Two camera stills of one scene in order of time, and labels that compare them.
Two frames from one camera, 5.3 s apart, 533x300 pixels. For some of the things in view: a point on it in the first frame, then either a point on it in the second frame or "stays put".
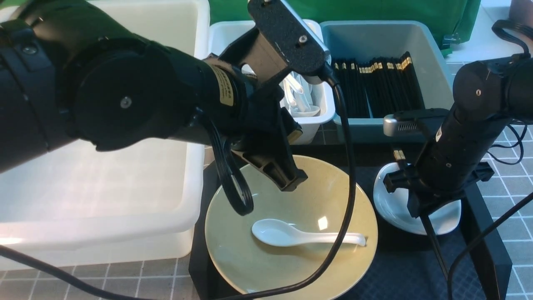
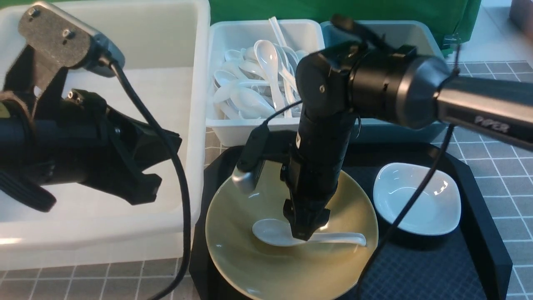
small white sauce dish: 395,206 stays put
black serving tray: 471,261 stays put
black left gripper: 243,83 → 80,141
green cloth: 456,17 stays put
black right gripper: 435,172 → 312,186
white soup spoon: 272,233 stays put
